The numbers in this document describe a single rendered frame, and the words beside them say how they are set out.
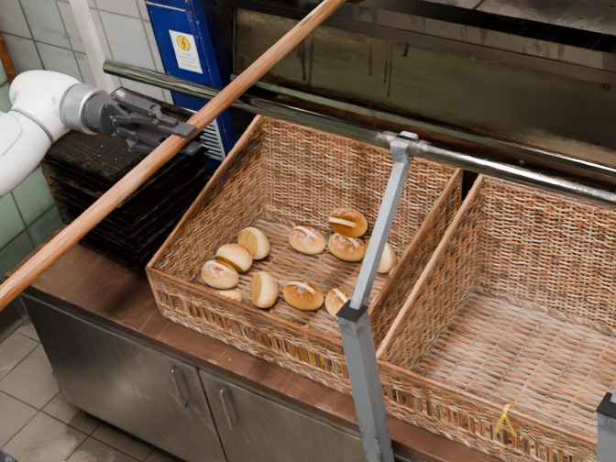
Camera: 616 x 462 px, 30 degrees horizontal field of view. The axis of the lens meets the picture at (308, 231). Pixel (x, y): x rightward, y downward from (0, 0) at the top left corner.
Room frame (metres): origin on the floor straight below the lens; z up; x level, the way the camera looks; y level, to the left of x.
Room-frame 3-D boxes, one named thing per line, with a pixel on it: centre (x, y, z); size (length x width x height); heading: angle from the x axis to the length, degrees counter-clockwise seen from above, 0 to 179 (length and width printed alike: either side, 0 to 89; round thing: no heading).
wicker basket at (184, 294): (1.93, 0.01, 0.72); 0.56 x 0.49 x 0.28; 47
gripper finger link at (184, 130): (1.72, 0.19, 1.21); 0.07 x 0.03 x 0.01; 48
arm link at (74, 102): (1.87, 0.36, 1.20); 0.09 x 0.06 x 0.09; 138
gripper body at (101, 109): (1.82, 0.31, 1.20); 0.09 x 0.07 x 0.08; 48
